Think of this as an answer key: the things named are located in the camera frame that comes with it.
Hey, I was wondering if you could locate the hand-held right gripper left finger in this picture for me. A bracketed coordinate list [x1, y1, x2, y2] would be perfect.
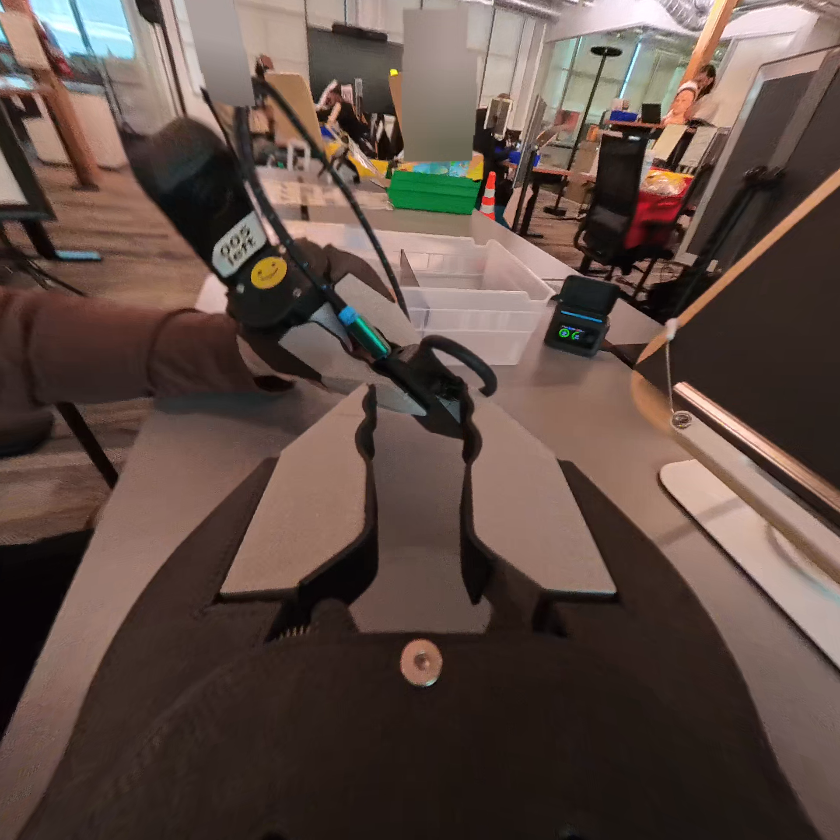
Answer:
[218, 382, 382, 608]

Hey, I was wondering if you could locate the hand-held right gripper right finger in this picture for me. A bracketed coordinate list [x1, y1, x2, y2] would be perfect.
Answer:
[459, 387, 619, 606]

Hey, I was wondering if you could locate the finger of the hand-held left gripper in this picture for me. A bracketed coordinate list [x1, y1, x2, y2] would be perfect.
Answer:
[333, 271, 462, 422]
[277, 305, 429, 417]

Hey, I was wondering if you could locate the person's left forearm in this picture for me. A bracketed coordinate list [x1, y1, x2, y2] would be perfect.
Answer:
[0, 285, 231, 457]

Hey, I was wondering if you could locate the person's left hand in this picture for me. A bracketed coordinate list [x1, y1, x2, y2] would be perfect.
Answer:
[226, 239, 395, 395]

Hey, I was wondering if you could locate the clear plastic bin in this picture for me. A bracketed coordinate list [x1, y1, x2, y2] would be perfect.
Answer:
[282, 220, 555, 366]

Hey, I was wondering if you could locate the tan board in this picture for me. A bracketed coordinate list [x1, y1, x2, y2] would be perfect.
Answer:
[264, 71, 327, 158]

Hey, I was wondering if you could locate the green plastic crate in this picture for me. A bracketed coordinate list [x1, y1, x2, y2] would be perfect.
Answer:
[386, 167, 482, 216]

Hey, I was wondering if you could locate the black framed board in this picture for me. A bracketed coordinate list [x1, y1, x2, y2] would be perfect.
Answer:
[0, 98, 102, 293]

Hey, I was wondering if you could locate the silver monitor stand base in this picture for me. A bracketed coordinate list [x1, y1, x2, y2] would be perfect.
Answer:
[658, 459, 840, 667]

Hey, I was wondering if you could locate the small black device with screen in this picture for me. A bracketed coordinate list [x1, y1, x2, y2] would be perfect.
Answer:
[543, 276, 621, 358]

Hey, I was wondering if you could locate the black office chair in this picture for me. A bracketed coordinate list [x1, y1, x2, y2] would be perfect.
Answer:
[574, 130, 660, 280]

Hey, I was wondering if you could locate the red cloth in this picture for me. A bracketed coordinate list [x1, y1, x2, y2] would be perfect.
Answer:
[623, 169, 697, 252]

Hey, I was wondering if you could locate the black floor lamp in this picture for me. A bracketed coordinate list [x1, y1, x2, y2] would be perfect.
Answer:
[545, 46, 624, 217]

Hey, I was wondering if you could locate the black tripod stand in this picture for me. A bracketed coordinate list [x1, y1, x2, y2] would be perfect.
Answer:
[705, 164, 788, 290]

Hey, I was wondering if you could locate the grey partition panel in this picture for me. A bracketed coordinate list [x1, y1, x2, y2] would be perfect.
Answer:
[682, 49, 840, 277]

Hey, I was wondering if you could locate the wooden post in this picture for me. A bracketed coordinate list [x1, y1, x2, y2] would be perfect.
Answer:
[33, 62, 101, 193]

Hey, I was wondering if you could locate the thin wire with metal ring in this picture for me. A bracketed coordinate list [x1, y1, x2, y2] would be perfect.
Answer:
[663, 318, 694, 431]

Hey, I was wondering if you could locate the black wall screen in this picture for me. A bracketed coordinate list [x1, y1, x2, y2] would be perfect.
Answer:
[307, 25, 405, 118]

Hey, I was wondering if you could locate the black monitor with tan frame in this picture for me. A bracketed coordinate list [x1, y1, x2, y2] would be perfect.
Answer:
[630, 169, 840, 585]

